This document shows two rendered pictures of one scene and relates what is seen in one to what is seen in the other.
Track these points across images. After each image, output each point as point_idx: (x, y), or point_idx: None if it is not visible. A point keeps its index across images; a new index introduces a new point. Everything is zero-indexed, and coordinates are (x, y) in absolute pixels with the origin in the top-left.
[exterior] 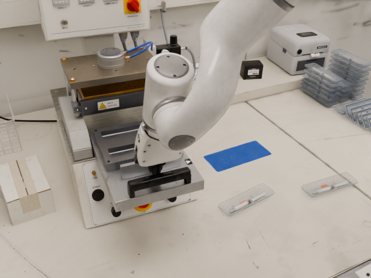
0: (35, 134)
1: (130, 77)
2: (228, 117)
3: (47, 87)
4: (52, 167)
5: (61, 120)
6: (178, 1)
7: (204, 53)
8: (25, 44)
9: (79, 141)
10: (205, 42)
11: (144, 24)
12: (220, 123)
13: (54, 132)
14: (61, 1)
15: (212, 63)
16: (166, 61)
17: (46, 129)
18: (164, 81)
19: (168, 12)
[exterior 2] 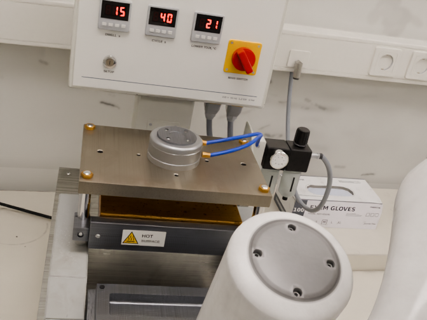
0: (14, 235)
1: (199, 196)
2: (366, 295)
3: (64, 156)
4: (15, 313)
5: (53, 235)
6: (325, 66)
7: (405, 272)
8: (46, 78)
9: (62, 301)
10: (413, 237)
11: (255, 97)
12: (349, 304)
13: (47, 240)
14: (113, 23)
15: (424, 311)
16: (284, 241)
17: (37, 230)
18: (266, 302)
19: (302, 80)
